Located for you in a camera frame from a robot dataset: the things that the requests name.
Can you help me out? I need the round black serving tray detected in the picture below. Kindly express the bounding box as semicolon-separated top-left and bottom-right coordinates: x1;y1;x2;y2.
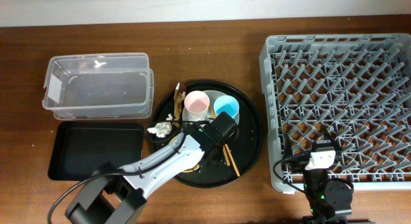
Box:
150;80;264;189

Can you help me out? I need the clear plastic storage bin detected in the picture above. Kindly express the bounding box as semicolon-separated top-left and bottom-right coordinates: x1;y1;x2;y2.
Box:
42;53;154;120

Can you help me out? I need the white tissue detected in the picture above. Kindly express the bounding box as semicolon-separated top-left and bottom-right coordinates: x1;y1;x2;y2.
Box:
147;114;173;138

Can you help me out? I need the wooden chopstick left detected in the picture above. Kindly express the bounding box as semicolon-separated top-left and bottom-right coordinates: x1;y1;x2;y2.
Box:
209;105;231;166

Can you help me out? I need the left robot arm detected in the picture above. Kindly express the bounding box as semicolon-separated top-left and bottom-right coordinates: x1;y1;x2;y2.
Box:
65;112;238;223

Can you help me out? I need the blue cup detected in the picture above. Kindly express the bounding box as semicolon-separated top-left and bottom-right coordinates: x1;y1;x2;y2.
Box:
213;95;240;124

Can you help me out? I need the gold brown snack wrapper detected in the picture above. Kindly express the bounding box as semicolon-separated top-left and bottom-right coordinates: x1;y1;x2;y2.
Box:
173;83;187;128

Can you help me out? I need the grey round plate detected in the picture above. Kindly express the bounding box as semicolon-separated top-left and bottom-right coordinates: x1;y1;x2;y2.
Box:
182;89;240;128

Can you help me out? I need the pink cup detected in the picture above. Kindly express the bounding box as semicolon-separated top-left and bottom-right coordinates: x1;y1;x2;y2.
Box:
184;90;210;121

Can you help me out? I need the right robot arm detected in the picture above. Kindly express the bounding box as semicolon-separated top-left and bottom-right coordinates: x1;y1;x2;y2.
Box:
283;132;354;224

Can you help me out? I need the wooden chopstick right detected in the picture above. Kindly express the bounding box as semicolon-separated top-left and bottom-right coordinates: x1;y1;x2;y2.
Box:
209;105;241;178

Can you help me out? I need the black rectangular tray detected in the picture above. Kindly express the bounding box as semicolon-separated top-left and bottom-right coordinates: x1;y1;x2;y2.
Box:
48;121;144;181

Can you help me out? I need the grey dishwasher rack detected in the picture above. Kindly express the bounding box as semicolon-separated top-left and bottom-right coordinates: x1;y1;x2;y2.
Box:
259;33;410;193

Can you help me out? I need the yellow bowl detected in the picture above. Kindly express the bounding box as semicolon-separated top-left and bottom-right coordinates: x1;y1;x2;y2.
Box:
169;136;200;173

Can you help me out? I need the wooden chopstick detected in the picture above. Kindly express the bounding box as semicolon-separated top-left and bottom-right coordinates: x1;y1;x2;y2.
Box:
209;105;241;178
209;105;231;166

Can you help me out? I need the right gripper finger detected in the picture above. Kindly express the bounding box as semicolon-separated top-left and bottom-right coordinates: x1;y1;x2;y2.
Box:
323;130;342;152
283;133;293;159

